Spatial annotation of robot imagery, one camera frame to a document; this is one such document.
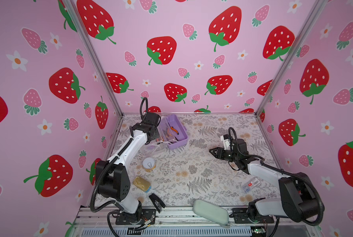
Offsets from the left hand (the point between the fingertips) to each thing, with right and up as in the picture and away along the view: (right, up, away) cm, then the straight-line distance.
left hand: (152, 134), depth 88 cm
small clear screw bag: (+58, -29, -4) cm, 65 cm away
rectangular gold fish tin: (-4, -28, -6) cm, 29 cm away
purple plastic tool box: (+12, 0, +21) cm, 24 cm away
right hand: (+36, -10, -1) cm, 37 cm away
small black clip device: (+6, -37, -10) cm, 39 cm away
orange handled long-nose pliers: (+11, +4, +22) cm, 25 cm away
